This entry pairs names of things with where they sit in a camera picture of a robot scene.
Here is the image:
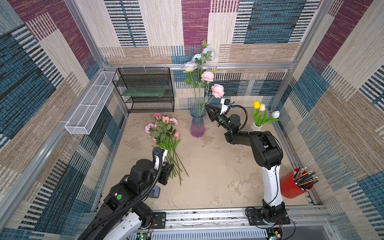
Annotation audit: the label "pink rose stem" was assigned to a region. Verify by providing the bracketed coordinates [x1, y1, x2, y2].
[155, 115, 184, 184]

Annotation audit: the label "pink carnation stem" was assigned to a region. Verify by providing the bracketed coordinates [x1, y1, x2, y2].
[145, 122, 181, 178]

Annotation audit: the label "magenta rose stem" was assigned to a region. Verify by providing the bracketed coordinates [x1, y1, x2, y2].
[153, 112, 181, 181]

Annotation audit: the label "pink peony stem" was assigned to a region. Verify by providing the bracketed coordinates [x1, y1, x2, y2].
[162, 116, 189, 186]

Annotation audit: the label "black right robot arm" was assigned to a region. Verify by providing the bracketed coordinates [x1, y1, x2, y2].
[205, 104, 291, 229]

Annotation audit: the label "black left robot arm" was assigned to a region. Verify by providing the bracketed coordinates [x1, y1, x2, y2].
[79, 147, 174, 240]

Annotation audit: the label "purple glass vase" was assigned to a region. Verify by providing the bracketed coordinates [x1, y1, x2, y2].
[190, 106, 207, 138]

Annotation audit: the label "white ribbed vase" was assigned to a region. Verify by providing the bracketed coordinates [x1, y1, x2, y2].
[251, 123, 263, 132]

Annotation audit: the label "grey blue small case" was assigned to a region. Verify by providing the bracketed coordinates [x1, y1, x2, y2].
[148, 186, 161, 199]

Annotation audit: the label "yellow tulip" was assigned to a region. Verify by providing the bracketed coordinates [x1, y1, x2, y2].
[253, 101, 261, 110]

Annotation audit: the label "pink rose bouquet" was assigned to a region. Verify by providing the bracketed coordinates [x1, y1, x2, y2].
[182, 40, 225, 117]

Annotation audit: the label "cream white tulip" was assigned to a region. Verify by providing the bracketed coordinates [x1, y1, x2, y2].
[259, 104, 266, 112]

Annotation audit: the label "white tulip bud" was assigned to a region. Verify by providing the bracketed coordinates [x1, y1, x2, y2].
[271, 111, 280, 119]

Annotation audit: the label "green mat on shelf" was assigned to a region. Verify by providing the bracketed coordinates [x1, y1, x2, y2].
[122, 87, 167, 97]

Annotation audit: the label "red cup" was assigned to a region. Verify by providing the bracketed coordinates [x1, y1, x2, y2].
[280, 168, 314, 199]

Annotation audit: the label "pencils in red cup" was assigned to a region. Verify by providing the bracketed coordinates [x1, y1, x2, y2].
[293, 167, 319, 191]

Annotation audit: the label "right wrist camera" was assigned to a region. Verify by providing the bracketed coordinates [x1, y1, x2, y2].
[220, 98, 232, 115]

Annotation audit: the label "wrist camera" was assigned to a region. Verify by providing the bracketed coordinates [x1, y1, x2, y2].
[153, 148, 168, 170]
[220, 98, 232, 115]

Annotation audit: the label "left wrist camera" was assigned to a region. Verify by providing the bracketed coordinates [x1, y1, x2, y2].
[153, 148, 168, 170]

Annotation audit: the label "black wire shelf rack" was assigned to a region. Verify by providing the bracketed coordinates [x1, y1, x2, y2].
[112, 67, 175, 113]

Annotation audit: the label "white wire mesh basket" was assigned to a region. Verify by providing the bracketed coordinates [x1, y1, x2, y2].
[65, 72, 115, 135]

